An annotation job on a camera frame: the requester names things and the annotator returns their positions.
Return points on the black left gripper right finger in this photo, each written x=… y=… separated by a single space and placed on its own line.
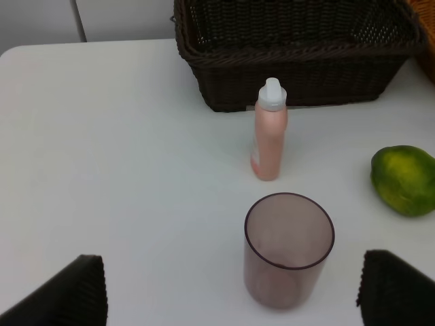
x=393 y=292

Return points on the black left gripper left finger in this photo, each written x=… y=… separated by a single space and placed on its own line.
x=76 y=295

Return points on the green mango fruit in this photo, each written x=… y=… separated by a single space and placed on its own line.
x=403 y=177

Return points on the pink bottle white cap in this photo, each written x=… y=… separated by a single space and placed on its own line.
x=271 y=120

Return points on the translucent purple plastic cup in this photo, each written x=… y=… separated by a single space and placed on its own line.
x=288 y=238

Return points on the dark brown wicker basket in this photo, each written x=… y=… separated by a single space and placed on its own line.
x=322 y=52

